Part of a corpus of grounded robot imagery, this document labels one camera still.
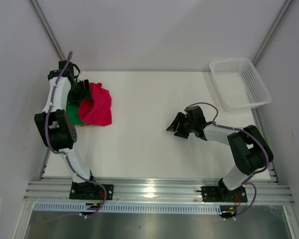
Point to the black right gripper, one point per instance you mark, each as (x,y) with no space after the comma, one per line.
(184,124)

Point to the crimson t shirt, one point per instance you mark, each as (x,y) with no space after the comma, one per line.
(97,112)

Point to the aluminium front rail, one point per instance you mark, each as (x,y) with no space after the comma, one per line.
(157,191)

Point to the white plastic basket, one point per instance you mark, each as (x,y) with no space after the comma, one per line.
(238,84)

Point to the white slotted cable duct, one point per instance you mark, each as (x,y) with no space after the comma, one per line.
(196,209)

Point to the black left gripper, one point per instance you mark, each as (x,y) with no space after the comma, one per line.
(85,93)

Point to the green folded t shirt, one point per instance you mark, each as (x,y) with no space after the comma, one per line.
(72,112)

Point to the aluminium corner post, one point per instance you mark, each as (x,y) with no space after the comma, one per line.
(43,21)
(273,30)

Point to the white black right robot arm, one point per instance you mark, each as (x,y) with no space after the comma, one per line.
(250,151)

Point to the right aluminium corner post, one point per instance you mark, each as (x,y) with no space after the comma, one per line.
(273,30)

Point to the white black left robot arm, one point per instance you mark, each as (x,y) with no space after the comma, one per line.
(55,127)

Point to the left aluminium corner post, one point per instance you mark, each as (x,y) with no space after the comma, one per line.
(43,21)

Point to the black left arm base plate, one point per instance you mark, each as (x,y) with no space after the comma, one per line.
(86,191)

